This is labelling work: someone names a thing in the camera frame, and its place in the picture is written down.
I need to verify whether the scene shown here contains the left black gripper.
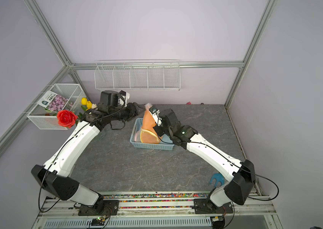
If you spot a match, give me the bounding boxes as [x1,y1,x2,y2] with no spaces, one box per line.
[110,102,146,123]

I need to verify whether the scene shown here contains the orange mesh laundry bag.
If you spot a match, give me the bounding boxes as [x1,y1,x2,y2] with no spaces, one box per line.
[133,103,161,144]

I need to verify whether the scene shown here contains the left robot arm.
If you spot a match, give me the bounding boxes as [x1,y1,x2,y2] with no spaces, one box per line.
[31,91,145,216]

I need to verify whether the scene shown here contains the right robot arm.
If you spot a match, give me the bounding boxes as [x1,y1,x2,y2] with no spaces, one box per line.
[147,106,259,214]

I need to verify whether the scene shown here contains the light blue plastic basket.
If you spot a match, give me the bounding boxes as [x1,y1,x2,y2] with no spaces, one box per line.
[130,118,174,151]

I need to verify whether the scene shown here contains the tulip bouquet in vase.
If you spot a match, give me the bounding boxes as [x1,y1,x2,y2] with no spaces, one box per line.
[76,97,97,125]

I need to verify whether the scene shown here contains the red artificial rose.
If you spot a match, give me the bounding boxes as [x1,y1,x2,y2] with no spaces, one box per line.
[56,110,78,128]

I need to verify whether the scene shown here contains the purple flower packet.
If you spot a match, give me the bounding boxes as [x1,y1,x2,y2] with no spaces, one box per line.
[36,91,74,113]

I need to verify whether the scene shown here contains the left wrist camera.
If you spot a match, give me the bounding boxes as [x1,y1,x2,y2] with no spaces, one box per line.
[118,90,130,107]

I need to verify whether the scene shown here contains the long white wire shelf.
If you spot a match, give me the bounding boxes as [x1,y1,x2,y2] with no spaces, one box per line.
[94,59,181,91]

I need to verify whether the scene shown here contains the white wire corner basket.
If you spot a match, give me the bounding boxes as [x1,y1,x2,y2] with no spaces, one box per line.
[27,84,86,130]

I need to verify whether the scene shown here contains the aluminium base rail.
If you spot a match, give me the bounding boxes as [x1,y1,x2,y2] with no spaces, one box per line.
[33,192,283,229]

